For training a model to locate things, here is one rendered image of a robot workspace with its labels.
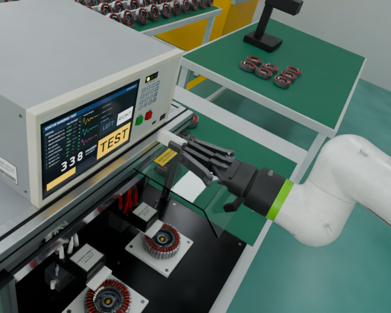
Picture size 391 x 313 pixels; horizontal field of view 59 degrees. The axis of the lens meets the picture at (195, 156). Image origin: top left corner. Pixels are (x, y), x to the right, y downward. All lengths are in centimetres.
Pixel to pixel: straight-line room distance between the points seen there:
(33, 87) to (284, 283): 185
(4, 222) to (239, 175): 44
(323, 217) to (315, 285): 162
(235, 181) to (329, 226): 20
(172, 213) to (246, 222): 28
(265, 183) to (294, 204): 7
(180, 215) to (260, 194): 53
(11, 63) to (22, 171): 19
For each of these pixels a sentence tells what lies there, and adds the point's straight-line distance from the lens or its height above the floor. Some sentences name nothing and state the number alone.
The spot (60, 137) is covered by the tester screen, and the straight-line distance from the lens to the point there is 63.
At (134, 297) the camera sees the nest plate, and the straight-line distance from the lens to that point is 98.
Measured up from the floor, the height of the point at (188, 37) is 17.
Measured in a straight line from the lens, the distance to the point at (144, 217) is 102.
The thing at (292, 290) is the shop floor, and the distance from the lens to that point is 220.
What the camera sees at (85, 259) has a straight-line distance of 86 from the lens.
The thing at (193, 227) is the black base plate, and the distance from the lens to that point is 117.
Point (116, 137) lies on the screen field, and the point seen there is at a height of 117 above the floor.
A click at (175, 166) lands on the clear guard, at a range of 90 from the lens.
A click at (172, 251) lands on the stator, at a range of 104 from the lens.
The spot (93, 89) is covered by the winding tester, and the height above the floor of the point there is 132.
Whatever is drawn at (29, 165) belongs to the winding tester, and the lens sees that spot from 64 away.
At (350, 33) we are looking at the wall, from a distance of 582.
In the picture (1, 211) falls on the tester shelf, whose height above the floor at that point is 111.
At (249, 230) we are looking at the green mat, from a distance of 126.
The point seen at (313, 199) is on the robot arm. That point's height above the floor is 124.
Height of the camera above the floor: 164
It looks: 37 degrees down
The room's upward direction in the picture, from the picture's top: 18 degrees clockwise
